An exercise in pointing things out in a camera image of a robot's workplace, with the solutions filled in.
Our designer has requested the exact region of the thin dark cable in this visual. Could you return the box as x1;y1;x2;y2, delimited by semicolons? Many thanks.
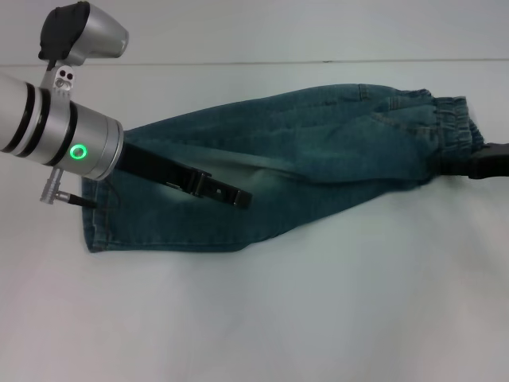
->
64;179;121;209

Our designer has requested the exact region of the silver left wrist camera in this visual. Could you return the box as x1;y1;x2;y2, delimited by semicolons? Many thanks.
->
37;1;130;97

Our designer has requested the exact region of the blue denim shorts basketball print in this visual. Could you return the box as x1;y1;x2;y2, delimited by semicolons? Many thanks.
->
80;82;487;255

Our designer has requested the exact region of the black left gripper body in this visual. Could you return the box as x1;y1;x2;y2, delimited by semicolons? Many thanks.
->
118;140;212;197

